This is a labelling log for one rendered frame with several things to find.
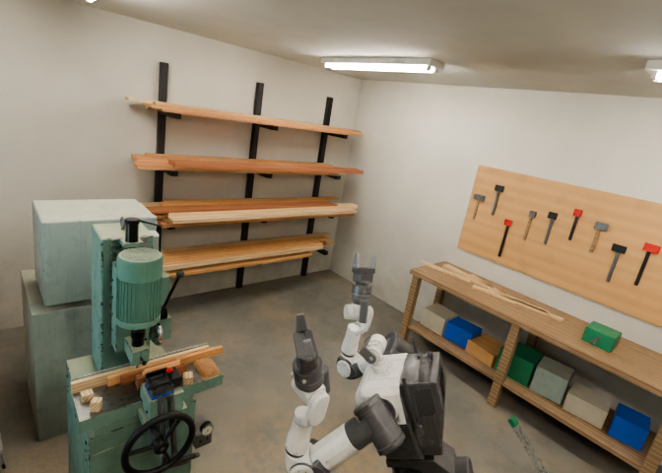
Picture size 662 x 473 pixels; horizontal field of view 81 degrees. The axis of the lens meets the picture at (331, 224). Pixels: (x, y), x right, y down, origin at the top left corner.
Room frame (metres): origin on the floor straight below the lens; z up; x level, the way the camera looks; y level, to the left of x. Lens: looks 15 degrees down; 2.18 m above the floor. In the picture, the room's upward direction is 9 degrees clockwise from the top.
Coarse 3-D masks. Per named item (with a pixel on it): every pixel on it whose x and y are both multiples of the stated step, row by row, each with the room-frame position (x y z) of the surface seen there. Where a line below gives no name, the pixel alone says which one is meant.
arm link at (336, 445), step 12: (336, 432) 1.01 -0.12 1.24; (324, 444) 0.99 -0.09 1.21; (336, 444) 0.98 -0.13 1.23; (348, 444) 0.97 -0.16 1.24; (312, 456) 0.98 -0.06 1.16; (324, 456) 0.97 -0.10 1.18; (336, 456) 0.96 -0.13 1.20; (348, 456) 0.97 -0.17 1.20; (300, 468) 0.94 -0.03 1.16; (312, 468) 0.95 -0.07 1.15; (324, 468) 0.96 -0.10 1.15
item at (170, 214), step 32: (160, 64) 3.66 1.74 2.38; (160, 96) 3.64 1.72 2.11; (256, 96) 4.35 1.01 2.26; (160, 128) 3.64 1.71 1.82; (256, 128) 4.34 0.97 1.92; (320, 128) 4.37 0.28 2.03; (160, 160) 3.36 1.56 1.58; (192, 160) 3.57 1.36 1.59; (224, 160) 3.88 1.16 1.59; (256, 160) 4.27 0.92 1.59; (320, 160) 5.02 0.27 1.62; (160, 192) 3.66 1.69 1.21; (160, 224) 3.31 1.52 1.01; (192, 224) 3.44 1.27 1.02; (192, 256) 3.59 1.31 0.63; (224, 256) 3.75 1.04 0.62; (256, 256) 3.97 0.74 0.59; (288, 256) 4.27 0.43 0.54
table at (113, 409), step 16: (192, 368) 1.63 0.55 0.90; (128, 384) 1.45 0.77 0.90; (192, 384) 1.52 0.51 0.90; (208, 384) 1.57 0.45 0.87; (80, 400) 1.32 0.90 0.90; (112, 400) 1.34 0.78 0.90; (128, 400) 1.36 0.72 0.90; (80, 416) 1.24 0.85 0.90; (96, 416) 1.25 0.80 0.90; (112, 416) 1.29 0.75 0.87; (128, 416) 1.33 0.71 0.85; (144, 416) 1.32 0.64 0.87; (80, 432) 1.22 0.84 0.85
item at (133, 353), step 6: (126, 342) 1.51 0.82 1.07; (144, 342) 1.53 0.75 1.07; (126, 348) 1.51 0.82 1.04; (132, 348) 1.48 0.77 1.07; (138, 348) 1.48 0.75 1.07; (144, 348) 1.49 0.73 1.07; (126, 354) 1.51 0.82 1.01; (132, 354) 1.45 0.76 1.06; (138, 354) 1.46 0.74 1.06; (144, 354) 1.48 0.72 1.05; (132, 360) 1.45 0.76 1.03; (138, 360) 1.46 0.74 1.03; (144, 360) 1.48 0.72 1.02; (132, 366) 1.45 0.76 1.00
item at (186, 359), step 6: (210, 348) 1.75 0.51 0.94; (216, 348) 1.76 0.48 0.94; (222, 348) 1.78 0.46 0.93; (192, 354) 1.68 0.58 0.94; (198, 354) 1.69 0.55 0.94; (204, 354) 1.71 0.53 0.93; (210, 354) 1.73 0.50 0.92; (216, 354) 1.76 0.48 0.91; (168, 360) 1.61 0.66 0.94; (180, 360) 1.63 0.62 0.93; (186, 360) 1.65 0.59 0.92; (192, 360) 1.67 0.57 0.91; (120, 372) 1.47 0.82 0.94; (108, 378) 1.42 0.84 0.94; (114, 378) 1.43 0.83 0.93; (108, 384) 1.42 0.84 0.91; (114, 384) 1.43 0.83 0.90
